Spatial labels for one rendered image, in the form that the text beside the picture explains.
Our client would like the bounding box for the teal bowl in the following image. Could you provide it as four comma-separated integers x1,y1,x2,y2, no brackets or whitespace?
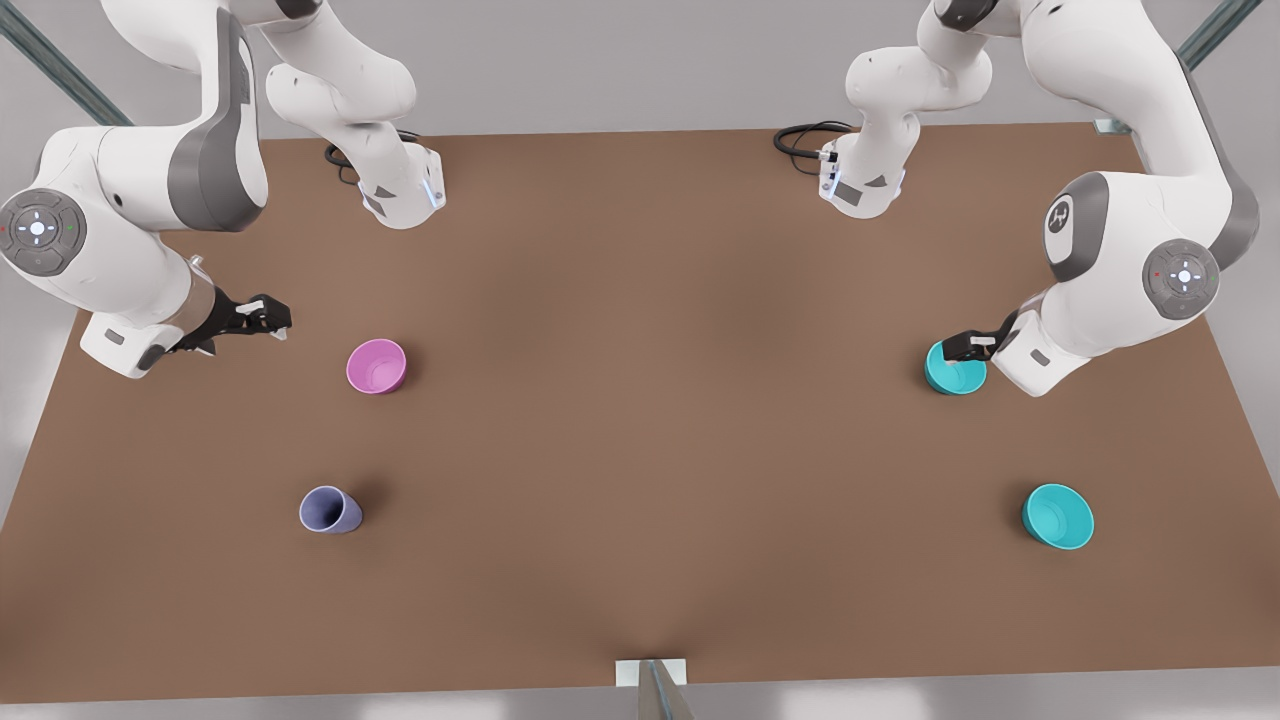
924,340,989,397
1021,483,1096,552

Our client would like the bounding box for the pink bowl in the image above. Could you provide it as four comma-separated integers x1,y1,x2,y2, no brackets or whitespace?
346,338,409,397

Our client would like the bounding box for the blue-purple bowl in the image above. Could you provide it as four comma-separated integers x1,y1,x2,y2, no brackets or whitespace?
299,486,365,536

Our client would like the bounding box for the black cable loop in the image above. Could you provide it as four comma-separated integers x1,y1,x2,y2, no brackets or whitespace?
773,121,858,180
324,129,423,188

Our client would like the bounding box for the silver frame post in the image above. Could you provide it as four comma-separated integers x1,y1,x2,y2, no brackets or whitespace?
1094,0,1267,137
614,657,697,720
0,4,135,129

